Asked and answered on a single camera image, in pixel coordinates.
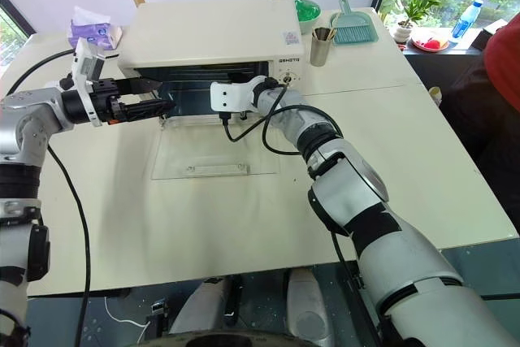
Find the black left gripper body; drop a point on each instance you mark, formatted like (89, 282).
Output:
(106, 108)

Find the brown box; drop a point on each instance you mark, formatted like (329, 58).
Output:
(487, 34)

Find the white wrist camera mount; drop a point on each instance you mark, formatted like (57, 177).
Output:
(229, 97)
(85, 63)

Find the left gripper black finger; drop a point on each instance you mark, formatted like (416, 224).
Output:
(148, 109)
(138, 85)

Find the clear plastic water bottle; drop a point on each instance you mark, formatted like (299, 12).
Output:
(466, 20)

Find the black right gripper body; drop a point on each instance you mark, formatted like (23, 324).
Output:
(240, 77)

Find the glass toaster oven door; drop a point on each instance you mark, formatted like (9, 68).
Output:
(215, 148)

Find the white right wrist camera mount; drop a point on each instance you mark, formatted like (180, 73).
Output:
(229, 97)

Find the white robot leg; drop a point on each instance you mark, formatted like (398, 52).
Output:
(308, 306)
(201, 306)

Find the small pale cup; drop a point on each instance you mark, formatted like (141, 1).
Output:
(435, 96)

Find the teal dustpan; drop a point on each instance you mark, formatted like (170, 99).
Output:
(355, 34)

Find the person in red top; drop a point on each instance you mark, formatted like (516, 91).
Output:
(505, 58)

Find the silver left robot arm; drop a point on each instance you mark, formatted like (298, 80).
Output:
(36, 100)

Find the steel cup with sticks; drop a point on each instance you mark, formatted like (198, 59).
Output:
(321, 49)

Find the green plastic bowl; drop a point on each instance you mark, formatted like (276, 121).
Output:
(307, 9)

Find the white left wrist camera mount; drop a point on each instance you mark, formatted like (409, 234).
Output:
(85, 63)

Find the white toaster oven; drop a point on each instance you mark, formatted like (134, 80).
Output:
(211, 30)

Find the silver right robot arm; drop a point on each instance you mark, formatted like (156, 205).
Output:
(406, 249)

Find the potted green plant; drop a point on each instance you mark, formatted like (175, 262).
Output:
(416, 7)

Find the dark round robot waist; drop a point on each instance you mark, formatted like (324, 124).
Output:
(243, 341)

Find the teal hand brush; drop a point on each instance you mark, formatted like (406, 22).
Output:
(350, 26)

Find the purple tissue pack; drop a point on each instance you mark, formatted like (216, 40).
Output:
(94, 31)

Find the white plate with fruit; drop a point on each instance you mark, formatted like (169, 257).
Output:
(430, 43)

